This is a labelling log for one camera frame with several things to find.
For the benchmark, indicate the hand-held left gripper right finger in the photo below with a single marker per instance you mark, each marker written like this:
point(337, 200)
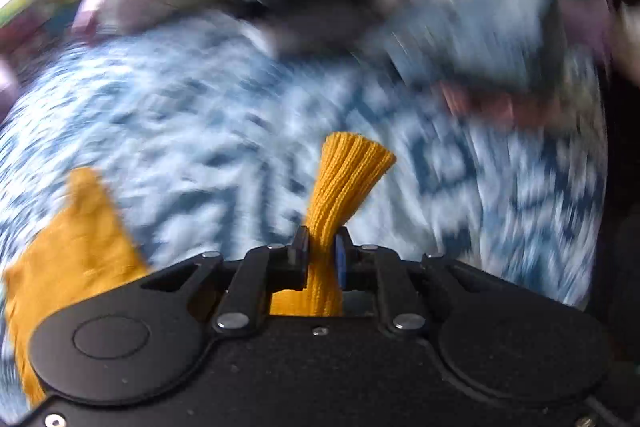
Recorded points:
point(342, 262)

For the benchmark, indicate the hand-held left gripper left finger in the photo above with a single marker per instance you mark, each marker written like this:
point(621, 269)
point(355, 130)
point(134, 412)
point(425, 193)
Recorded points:
point(300, 259)

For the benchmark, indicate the yellow knit sweater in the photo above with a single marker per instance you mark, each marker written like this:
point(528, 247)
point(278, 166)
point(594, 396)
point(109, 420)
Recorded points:
point(345, 177)

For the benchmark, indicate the blue patterned bedspread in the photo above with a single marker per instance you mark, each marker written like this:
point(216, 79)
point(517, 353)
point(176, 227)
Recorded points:
point(210, 122)

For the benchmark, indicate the light blue folded garment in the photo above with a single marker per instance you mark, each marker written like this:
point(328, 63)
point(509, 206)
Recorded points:
point(475, 32)

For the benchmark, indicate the purple blanket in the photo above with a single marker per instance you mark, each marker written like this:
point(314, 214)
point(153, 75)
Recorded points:
point(585, 17)

